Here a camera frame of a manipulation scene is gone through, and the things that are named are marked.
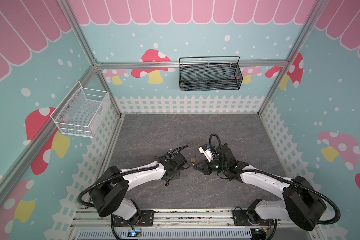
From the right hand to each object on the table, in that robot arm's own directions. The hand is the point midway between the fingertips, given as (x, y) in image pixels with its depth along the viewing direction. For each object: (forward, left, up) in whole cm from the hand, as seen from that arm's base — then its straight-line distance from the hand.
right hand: (194, 167), depth 79 cm
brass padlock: (+10, 0, -12) cm, 15 cm away
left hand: (-1, +12, -10) cm, 16 cm away
